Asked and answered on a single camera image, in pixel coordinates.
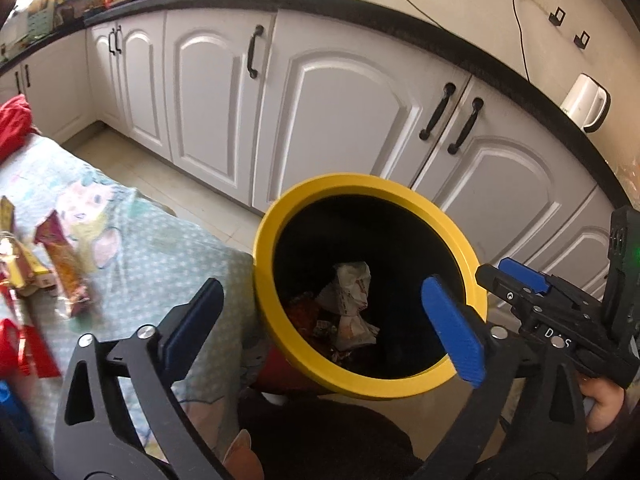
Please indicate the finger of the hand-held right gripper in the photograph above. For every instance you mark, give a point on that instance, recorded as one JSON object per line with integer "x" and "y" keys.
{"x": 525, "y": 276}
{"x": 505, "y": 292}

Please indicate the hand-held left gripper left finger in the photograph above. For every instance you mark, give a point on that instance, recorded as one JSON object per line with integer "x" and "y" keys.
{"x": 195, "y": 320}

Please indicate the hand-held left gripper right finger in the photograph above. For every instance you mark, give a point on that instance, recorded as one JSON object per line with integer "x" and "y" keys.
{"x": 452, "y": 330}

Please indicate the white plastic bag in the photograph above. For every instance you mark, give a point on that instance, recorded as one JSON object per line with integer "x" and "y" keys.
{"x": 350, "y": 300}

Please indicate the red snack wrapper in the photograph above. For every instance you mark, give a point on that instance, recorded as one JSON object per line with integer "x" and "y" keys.
{"x": 307, "y": 320}

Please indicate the yellow rimmed trash bin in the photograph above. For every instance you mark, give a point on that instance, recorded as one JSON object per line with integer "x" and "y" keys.
{"x": 280, "y": 220}

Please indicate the orange snack wrapper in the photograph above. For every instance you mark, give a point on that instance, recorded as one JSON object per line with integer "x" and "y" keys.
{"x": 65, "y": 265}

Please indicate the red plastic bag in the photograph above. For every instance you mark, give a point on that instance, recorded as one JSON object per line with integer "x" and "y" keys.
{"x": 25, "y": 350}

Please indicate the yellow snack wrapper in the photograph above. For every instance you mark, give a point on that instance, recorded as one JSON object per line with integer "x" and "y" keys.
{"x": 22, "y": 260}

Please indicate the blue plastic wrapper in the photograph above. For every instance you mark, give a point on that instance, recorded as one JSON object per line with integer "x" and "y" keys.
{"x": 6, "y": 395}

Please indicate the person's right hand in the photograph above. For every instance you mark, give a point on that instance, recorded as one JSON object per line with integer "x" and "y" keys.
{"x": 605, "y": 405}

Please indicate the cartoon printed tablecloth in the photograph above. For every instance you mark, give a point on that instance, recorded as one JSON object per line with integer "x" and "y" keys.
{"x": 150, "y": 240}

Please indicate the white electric kettle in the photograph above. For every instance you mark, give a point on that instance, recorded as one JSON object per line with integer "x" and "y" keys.
{"x": 582, "y": 102}

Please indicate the white lower kitchen cabinets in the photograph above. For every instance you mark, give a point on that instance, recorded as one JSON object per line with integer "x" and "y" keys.
{"x": 330, "y": 110}

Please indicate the red cloth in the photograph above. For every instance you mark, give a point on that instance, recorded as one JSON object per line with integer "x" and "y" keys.
{"x": 12, "y": 125}

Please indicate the black kitchen countertop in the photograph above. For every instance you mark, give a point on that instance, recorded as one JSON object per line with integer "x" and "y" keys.
{"x": 400, "y": 15}

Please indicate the black wall hook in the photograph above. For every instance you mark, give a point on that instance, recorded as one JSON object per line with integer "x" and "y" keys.
{"x": 557, "y": 16}
{"x": 582, "y": 41}

